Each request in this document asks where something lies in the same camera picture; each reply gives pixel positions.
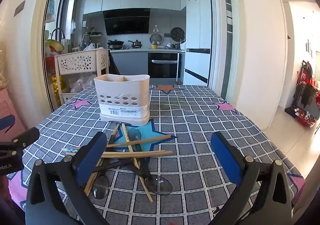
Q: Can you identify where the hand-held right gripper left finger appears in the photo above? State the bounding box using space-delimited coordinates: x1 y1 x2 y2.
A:
25 131 110 225

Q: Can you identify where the white perforated utensil holder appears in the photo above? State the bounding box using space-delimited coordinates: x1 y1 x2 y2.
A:
94 74 151 126

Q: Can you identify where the red and black rack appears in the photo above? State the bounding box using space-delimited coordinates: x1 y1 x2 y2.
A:
285 60 320 128

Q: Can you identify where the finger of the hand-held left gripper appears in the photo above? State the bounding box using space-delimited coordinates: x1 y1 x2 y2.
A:
0 114 16 131
0 127 40 149

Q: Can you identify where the black built-in oven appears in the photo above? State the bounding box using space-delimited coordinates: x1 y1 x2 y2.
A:
147 52 179 79

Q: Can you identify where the black handled spoon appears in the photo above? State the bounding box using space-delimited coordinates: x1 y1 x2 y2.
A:
95 159 173 196
92 133 118 200
126 126 144 153

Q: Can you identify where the dark wall decor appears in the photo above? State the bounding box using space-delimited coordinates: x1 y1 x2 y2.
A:
305 39 314 58

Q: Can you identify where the white refrigerator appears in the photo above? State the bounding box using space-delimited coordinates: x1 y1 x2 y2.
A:
183 0 213 86

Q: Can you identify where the chrome kitchen faucet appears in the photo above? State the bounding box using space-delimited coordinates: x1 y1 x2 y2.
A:
51 28 66 41

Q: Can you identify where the round patterned trivet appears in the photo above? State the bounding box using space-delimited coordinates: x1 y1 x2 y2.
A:
150 33 162 45

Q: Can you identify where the brown wall plate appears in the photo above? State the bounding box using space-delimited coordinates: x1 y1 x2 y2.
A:
14 0 26 17

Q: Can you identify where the black wok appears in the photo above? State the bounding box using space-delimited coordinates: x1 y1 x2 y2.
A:
107 40 125 49

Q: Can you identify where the pink box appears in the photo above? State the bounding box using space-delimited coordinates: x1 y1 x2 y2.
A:
0 88 25 138

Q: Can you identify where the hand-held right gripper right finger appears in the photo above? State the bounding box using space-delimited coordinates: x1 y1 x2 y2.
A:
210 131 293 225

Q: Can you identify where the green fruit bowl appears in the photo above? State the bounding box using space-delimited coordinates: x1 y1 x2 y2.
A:
45 39 65 52

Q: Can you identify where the white plastic bag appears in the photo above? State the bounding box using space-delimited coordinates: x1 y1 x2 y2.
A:
84 43 104 51

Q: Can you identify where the black range hood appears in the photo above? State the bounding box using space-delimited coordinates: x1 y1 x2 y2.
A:
103 8 151 36

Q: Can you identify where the cream perforated rolling cart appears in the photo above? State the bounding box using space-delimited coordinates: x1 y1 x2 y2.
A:
54 49 110 106

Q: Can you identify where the gold tinsel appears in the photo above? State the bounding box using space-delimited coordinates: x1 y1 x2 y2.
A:
51 74 67 102

